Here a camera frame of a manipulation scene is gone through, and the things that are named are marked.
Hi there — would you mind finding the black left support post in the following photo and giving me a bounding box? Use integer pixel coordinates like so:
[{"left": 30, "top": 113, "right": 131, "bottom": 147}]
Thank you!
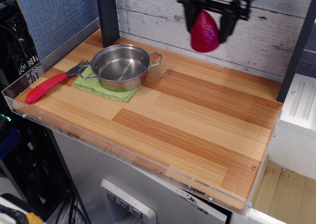
[{"left": 97, "top": 0, "right": 120, "bottom": 47}]

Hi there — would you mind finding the green folded cloth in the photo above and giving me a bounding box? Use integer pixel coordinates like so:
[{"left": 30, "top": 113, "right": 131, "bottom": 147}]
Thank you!
[{"left": 73, "top": 76, "right": 139, "bottom": 102}]

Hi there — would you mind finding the black right support post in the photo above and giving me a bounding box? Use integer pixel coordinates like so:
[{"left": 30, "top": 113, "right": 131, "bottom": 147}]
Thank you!
[{"left": 276, "top": 0, "right": 316, "bottom": 103}]

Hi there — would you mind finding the red handled metal fork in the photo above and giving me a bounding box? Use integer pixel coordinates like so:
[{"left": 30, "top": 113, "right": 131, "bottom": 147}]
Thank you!
[{"left": 25, "top": 59, "right": 90, "bottom": 104}]

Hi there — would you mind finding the black support post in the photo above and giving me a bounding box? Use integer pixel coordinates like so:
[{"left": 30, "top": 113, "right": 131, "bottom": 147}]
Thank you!
[
  {"left": 276, "top": 0, "right": 316, "bottom": 103},
  {"left": 97, "top": 0, "right": 120, "bottom": 47}
]

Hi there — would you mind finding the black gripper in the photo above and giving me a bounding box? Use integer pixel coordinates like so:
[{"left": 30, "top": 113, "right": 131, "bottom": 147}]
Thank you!
[{"left": 178, "top": 0, "right": 254, "bottom": 44}]

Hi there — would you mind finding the clear acrylic table guard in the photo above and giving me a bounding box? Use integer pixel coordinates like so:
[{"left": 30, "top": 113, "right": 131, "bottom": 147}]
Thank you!
[{"left": 3, "top": 62, "right": 282, "bottom": 214}]

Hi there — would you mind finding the black plastic crate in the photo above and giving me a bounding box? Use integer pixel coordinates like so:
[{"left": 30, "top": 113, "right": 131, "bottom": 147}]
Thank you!
[{"left": 3, "top": 12, "right": 39, "bottom": 75}]

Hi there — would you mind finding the small stainless steel pot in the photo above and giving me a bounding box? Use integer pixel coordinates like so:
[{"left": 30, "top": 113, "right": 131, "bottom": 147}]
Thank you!
[{"left": 78, "top": 45, "right": 163, "bottom": 92}]

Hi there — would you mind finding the silver toy fridge front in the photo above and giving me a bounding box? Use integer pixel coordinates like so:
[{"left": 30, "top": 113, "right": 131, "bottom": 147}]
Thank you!
[{"left": 53, "top": 132, "right": 231, "bottom": 224}]

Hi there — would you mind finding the white side counter unit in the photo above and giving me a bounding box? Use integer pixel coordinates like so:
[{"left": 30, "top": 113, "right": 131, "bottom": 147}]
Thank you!
[{"left": 267, "top": 74, "right": 316, "bottom": 179}]

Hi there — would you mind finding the blue fabric panel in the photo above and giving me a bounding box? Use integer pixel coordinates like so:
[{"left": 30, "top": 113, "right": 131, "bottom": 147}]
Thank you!
[{"left": 17, "top": 0, "right": 99, "bottom": 60}]

